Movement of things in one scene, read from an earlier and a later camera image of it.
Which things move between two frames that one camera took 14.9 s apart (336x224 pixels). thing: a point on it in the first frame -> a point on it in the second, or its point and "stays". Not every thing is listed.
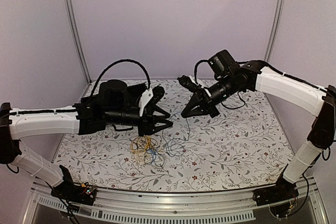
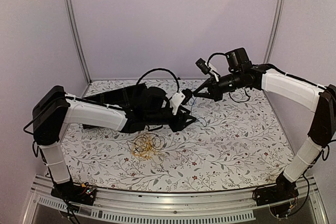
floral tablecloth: x=235 y=149 stays
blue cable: x=175 y=147 -> x=206 y=124
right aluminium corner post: x=279 y=20 stays
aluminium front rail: x=116 y=206 stays
